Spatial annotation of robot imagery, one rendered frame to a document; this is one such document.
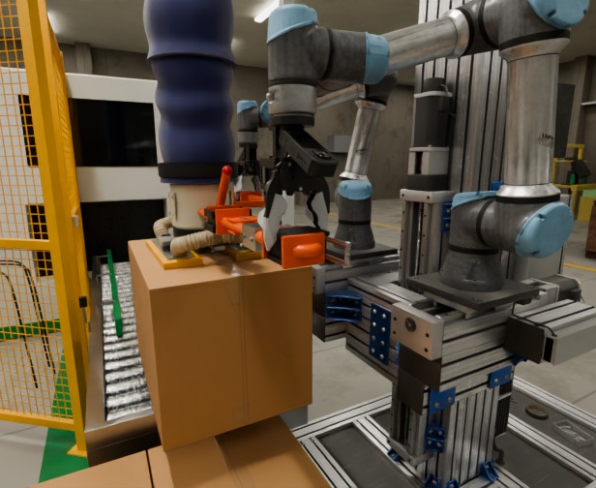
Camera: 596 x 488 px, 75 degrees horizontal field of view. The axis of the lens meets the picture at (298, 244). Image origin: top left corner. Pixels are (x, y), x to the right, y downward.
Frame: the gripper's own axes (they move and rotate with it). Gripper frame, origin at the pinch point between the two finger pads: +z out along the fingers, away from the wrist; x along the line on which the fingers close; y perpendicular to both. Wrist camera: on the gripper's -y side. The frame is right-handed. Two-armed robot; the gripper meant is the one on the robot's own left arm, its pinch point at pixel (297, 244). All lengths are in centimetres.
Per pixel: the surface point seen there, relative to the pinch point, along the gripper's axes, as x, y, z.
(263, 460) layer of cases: -6, 30, 66
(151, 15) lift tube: 12, 55, -49
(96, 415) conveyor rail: 33, 64, 61
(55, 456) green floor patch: 54, 136, 120
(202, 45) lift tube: 1, 49, -42
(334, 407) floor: -80, 105, 119
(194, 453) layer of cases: 10, 41, 66
